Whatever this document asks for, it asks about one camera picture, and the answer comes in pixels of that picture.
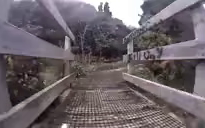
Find grey paved path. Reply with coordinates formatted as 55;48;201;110
74;67;128;88

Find wood of dark trees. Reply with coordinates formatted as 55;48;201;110
4;0;198;98

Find wooden bridge deck with mesh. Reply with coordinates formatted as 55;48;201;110
29;78;191;128

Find grey wooden bridge railing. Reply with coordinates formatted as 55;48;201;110
0;0;77;128
122;0;205;126

